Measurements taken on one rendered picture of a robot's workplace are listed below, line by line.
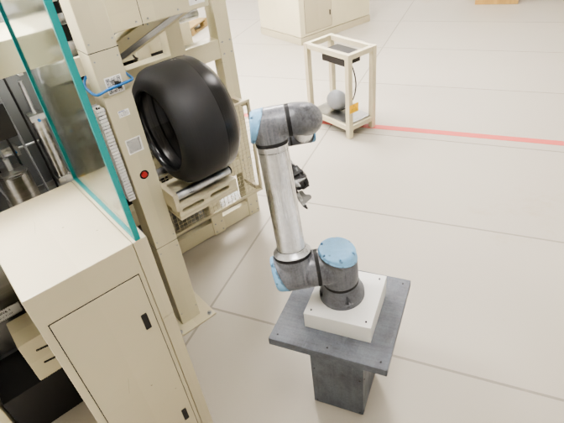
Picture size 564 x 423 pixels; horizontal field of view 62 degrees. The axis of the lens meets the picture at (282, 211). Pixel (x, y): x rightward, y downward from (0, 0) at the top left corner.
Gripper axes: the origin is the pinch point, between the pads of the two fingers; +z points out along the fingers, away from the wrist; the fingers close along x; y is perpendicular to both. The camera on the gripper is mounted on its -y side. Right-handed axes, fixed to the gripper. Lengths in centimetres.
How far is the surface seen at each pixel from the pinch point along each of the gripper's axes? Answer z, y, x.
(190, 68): -63, -17, -45
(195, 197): -44, -42, 9
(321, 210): -93, 34, 121
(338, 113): -208, 112, 139
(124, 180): -48, -68, -17
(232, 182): -49, -22, 16
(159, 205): -48, -60, 6
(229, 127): -42.4, -12.9, -21.0
